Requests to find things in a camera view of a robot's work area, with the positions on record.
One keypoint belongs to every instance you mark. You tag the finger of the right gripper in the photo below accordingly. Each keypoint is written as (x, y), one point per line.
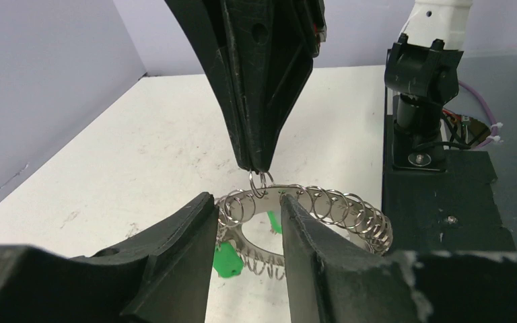
(271, 47)
(203, 25)

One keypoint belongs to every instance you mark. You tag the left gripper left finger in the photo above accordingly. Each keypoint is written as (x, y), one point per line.
(161, 274)

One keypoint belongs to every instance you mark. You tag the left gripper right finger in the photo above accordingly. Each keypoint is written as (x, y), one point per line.
(332, 280)

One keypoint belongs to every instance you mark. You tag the key with green tag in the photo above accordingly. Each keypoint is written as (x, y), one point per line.
(234, 252)

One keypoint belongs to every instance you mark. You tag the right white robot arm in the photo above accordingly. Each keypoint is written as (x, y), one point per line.
(422, 63)

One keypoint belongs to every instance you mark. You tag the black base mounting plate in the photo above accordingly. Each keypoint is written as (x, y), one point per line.
(450, 210)

